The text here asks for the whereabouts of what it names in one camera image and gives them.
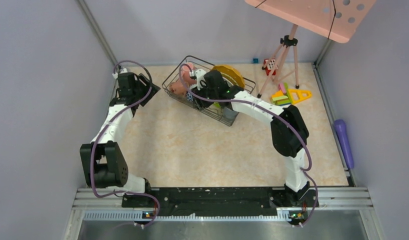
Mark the pink perforated board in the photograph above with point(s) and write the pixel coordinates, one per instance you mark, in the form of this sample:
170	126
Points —
336	20

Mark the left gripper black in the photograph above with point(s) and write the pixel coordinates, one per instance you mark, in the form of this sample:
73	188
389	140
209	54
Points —
154	89

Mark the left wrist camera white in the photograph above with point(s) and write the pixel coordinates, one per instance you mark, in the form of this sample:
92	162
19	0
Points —
119	71

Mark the red patterned bowl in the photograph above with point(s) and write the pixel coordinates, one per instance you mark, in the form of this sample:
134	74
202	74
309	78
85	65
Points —
190	98

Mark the yellow triangle toy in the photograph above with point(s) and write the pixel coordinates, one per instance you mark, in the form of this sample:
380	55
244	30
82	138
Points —
297	95

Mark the yellow polka dot plate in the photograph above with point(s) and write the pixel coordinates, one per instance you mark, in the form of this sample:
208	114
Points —
230	74

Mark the pink mug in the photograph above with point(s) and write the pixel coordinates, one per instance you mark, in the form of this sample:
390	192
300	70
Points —
185	73

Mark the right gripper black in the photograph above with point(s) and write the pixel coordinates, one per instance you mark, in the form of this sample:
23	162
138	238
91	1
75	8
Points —
204	104

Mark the green plate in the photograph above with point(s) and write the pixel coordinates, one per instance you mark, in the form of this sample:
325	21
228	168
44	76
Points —
216	104

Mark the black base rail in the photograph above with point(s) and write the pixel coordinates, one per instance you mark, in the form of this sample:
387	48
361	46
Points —
221	201

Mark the purple handle tool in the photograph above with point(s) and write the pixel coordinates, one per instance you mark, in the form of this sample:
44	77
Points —
341	132

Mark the pink tripod stand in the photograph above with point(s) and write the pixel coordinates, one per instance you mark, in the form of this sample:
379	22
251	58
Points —
280	55

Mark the stack of coloured wooden blocks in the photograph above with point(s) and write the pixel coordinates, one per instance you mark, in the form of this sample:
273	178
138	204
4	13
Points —
282	97

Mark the dark wire dish rack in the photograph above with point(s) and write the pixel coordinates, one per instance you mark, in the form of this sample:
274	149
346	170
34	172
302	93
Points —
200	105

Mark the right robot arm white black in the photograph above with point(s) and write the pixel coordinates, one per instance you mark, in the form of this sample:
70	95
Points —
288	130

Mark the grey white cup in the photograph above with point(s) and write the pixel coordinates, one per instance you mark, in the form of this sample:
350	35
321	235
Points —
229	114

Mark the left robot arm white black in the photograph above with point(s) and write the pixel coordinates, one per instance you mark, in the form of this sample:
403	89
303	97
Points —
103	162

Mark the red white dice box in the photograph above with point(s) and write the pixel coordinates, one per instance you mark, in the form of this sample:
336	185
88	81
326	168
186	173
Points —
268	65

